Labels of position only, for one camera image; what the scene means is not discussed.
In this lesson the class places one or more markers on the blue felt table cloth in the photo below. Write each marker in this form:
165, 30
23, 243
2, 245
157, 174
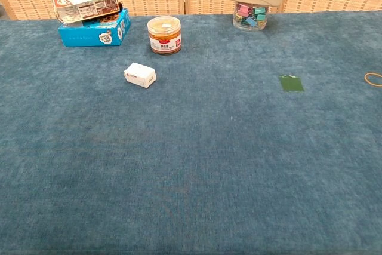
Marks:
191, 147

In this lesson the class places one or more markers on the small white box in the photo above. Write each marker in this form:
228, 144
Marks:
138, 74

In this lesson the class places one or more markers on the clear jar of rubber bands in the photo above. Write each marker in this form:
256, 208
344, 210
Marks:
164, 35

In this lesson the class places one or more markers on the clear jar of binder clips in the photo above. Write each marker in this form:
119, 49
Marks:
250, 17

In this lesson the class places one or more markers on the blue cookie box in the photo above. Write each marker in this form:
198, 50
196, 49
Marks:
89, 37

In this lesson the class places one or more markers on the tan rubber band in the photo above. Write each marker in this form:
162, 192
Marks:
366, 79

